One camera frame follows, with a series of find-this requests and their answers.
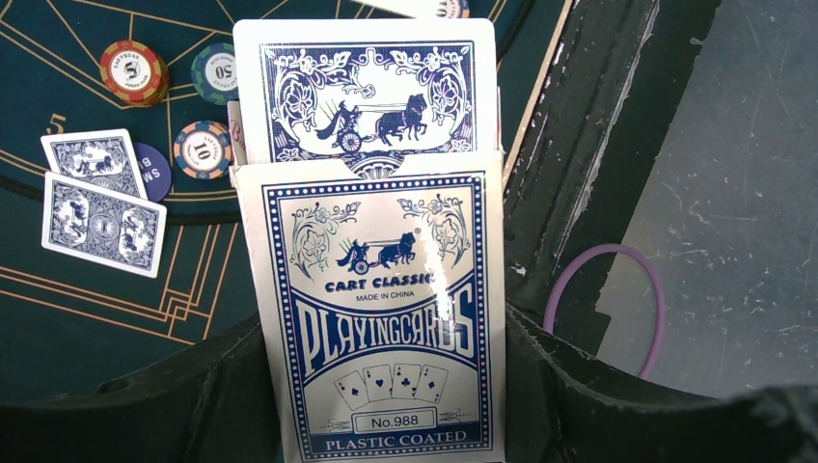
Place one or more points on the teal poker chip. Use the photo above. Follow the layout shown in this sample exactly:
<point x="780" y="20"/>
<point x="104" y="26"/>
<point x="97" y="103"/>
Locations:
<point x="213" y="73"/>

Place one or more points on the orange poker chip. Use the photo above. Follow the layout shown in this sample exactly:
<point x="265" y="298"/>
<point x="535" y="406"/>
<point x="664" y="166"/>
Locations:
<point x="134" y="73"/>

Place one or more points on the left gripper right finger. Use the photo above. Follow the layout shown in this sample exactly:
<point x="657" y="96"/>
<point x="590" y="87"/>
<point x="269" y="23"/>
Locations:
<point x="564" y="405"/>

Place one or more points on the dark green rectangular poker mat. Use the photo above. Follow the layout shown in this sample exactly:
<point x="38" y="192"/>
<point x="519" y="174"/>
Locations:
<point x="68" y="325"/>

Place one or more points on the blue backed playing card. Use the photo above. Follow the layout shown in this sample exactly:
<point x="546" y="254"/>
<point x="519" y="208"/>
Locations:
<point x="410" y="8"/>
<point x="104" y="158"/>
<point x="364" y="96"/>
<point x="101" y="225"/>

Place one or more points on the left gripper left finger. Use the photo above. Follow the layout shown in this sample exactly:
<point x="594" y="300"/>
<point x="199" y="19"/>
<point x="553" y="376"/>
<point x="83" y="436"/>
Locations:
<point x="211" y="402"/>

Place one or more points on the pink white chip stack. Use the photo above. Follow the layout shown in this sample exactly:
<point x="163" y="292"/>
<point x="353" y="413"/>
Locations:
<point x="452" y="8"/>

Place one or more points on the blue playing card deck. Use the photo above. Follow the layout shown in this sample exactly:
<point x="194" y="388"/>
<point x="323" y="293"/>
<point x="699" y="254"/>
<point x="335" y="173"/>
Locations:
<point x="381" y="305"/>

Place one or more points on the purple round blind button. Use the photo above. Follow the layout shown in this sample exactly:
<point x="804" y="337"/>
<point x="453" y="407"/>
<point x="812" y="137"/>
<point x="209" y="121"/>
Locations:
<point x="155" y="171"/>

